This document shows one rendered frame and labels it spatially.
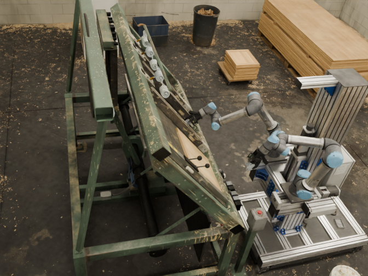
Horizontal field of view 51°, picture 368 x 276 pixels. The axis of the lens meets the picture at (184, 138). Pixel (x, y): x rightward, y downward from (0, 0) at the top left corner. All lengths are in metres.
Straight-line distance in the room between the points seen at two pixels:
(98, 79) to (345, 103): 1.89
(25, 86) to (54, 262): 3.11
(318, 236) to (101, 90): 2.96
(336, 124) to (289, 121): 2.81
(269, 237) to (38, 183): 2.66
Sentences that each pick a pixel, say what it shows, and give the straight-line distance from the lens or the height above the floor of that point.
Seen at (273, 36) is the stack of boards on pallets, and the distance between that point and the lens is 7.86.
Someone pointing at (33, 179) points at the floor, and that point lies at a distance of 4.82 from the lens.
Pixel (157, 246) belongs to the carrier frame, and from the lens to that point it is 3.22.
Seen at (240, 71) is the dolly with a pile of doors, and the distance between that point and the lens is 6.44.
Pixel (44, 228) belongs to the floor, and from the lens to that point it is 4.35.
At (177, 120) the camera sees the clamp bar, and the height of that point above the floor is 1.34.
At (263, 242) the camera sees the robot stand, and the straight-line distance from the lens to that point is 4.12.
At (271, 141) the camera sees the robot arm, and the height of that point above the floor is 1.66.
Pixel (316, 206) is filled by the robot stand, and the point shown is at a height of 0.95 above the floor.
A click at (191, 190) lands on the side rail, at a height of 1.41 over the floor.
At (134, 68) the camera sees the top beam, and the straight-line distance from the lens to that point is 3.11.
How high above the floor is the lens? 3.46
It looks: 41 degrees down
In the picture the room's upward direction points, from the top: 8 degrees clockwise
